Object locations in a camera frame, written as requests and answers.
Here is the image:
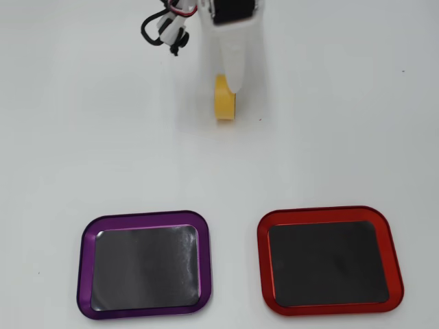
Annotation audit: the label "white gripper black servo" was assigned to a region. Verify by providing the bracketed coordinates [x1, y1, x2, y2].
[196, 0, 269, 120]

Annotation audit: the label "yellow masking tape roll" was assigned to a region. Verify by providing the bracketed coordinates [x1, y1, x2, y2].
[213, 74, 238, 122]

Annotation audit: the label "red metal tray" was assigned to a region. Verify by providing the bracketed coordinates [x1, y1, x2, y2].
[256, 205, 405, 317]

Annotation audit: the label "purple metal tray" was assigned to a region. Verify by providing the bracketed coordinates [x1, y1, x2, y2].
[75, 209, 213, 321]

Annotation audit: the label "red white servo wires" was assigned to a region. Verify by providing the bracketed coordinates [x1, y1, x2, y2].
[159, 0, 199, 19]

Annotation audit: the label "black cable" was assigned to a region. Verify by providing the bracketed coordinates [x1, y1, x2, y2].
[139, 8, 191, 58]

